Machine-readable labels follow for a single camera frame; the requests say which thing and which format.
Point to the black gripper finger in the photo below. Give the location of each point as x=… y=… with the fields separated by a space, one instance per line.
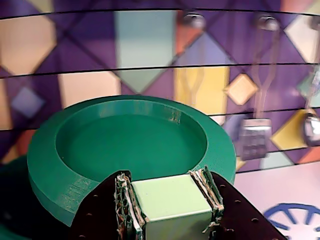
x=240 y=220
x=100 y=212

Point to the green round plastic bowl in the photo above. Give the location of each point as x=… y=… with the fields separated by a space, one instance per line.
x=125 y=145

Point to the steel toy spatula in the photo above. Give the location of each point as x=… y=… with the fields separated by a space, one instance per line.
x=255 y=140

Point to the steel toy ladle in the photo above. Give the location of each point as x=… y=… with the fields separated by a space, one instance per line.
x=312 y=130

